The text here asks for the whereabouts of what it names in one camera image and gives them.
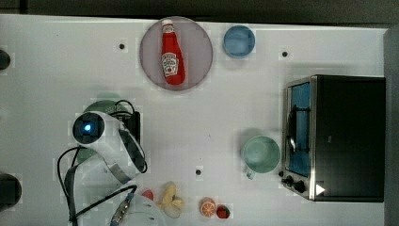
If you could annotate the toy orange half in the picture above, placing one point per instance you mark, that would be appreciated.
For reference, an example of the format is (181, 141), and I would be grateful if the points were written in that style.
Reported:
(207, 207)

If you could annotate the green plastic strainer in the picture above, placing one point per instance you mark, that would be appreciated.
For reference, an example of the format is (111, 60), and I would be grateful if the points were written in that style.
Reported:
(106, 105)

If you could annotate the toy strawberry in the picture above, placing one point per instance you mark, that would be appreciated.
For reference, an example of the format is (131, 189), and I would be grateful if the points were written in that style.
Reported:
(222, 211)

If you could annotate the black clamp upper left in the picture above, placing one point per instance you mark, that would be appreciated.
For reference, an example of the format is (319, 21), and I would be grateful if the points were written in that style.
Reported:
(4, 60)

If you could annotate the peeled toy banana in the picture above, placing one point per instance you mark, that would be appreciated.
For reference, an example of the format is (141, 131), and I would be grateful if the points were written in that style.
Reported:
(171, 204)

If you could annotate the green plastic mug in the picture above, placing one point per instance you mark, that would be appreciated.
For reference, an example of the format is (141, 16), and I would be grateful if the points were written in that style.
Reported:
(261, 155)

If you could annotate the black clamp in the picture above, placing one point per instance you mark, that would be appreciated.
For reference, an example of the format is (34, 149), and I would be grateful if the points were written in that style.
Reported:
(4, 60)
(10, 191)

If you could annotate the red toy fruit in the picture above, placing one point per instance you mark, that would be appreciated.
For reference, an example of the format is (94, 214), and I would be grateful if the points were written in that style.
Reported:
(148, 194)

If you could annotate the blue plastic bowl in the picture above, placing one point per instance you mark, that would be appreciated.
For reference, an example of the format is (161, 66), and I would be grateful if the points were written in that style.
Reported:
(239, 41)

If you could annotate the black clamp lower left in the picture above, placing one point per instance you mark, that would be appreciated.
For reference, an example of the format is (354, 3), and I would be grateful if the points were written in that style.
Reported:
(10, 191)

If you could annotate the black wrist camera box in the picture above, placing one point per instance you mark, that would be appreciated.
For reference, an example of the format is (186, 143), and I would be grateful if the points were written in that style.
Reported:
(125, 111)

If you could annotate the grey round plate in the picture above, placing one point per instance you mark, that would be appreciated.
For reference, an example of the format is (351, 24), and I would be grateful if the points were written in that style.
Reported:
(196, 47)

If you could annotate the red ketchup bottle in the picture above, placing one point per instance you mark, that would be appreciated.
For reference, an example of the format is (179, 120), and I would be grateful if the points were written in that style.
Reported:
(172, 60)

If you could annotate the black toaster oven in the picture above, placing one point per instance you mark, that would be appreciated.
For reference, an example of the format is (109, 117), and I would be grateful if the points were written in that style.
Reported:
(334, 138)

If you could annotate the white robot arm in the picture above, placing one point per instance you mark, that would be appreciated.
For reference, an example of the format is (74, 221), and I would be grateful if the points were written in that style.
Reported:
(118, 158)

